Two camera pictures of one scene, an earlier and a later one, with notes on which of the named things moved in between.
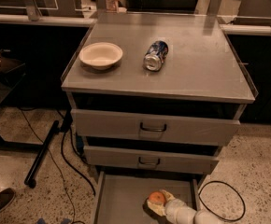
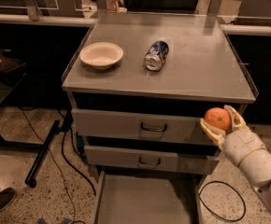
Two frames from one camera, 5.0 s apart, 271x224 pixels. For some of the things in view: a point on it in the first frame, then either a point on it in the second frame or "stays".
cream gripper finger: (167, 195) -> (235, 119)
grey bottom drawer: (121, 195) stays
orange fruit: (157, 197) -> (218, 118)
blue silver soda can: (153, 58) stays
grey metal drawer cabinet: (154, 95) stays
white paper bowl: (101, 55) stays
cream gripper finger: (158, 208) -> (217, 135)
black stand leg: (30, 177) stays
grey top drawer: (151, 127) stays
